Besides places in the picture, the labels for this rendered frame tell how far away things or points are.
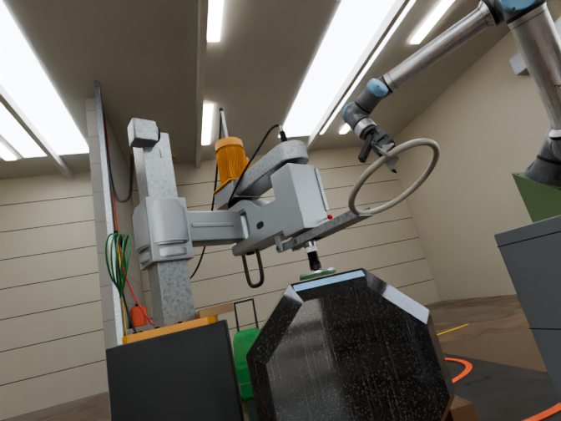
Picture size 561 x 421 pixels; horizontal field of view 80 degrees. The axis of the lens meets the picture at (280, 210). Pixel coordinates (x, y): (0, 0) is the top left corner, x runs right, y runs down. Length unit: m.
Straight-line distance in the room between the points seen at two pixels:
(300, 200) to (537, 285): 1.17
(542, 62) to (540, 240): 0.68
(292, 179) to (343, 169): 6.27
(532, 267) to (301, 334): 1.01
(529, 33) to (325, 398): 1.49
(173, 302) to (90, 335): 4.87
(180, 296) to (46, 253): 5.33
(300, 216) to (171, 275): 0.85
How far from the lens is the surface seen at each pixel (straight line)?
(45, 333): 7.14
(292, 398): 1.45
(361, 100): 1.56
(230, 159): 2.68
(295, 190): 1.98
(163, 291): 2.12
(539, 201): 1.81
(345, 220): 1.77
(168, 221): 2.15
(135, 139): 2.33
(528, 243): 1.75
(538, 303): 1.81
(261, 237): 2.27
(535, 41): 1.55
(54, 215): 7.46
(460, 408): 1.97
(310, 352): 1.43
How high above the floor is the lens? 0.77
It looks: 15 degrees up
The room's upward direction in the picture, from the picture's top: 13 degrees counter-clockwise
